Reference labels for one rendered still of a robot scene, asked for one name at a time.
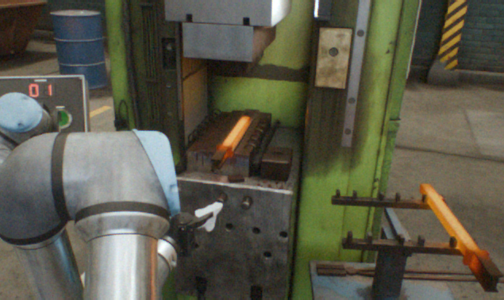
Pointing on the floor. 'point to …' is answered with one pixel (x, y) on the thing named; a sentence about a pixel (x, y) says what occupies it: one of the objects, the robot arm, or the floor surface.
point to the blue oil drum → (80, 45)
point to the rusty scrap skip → (9, 27)
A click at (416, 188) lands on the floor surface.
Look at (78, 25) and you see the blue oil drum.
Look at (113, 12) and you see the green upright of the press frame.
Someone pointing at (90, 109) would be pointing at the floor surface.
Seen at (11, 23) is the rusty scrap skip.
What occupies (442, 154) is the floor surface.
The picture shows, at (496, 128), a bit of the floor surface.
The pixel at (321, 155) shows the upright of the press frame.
